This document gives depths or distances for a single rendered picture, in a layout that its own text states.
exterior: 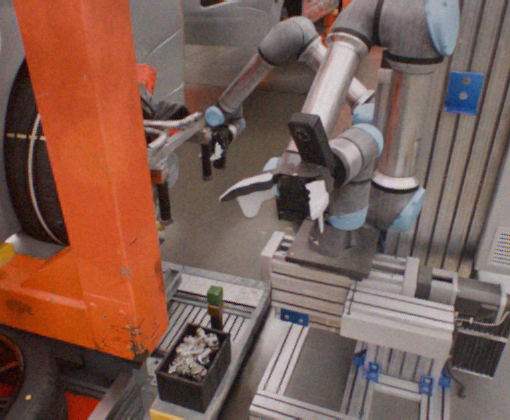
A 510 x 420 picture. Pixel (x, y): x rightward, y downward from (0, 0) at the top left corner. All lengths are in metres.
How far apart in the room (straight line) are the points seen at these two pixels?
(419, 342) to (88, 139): 0.90
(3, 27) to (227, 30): 2.73
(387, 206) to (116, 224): 0.63
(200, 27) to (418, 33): 3.21
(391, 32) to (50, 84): 0.70
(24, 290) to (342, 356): 1.11
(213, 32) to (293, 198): 3.46
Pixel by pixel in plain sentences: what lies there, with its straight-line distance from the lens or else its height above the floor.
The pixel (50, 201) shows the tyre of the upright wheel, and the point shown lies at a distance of 1.56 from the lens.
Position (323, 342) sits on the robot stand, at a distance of 1.89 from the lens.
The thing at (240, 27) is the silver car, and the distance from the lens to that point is 4.11.
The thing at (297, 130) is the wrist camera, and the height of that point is 1.31.
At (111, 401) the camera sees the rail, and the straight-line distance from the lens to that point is 1.52.
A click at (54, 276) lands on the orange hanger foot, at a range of 1.41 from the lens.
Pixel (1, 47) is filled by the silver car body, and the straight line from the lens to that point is 1.56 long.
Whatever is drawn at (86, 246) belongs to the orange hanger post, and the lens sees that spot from 1.23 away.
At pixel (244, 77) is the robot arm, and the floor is 1.12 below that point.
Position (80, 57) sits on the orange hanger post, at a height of 1.35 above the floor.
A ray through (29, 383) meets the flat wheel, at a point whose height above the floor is 0.50.
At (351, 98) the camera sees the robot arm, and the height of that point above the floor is 1.05.
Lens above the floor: 1.55
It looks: 31 degrees down
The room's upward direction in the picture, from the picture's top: straight up
